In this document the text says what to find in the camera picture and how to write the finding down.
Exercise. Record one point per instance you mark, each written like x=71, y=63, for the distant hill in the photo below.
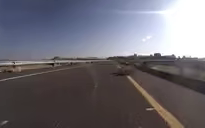
x=70, y=58

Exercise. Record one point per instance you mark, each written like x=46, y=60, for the grey asphalt road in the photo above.
x=73, y=96

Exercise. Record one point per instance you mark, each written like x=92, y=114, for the distant row of trees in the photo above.
x=156, y=56

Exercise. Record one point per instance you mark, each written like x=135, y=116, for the yellow painted line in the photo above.
x=147, y=98

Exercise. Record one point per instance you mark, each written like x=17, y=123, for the metal guardrail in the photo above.
x=30, y=62

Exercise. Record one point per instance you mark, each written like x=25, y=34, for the low concrete wall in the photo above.
x=176, y=79

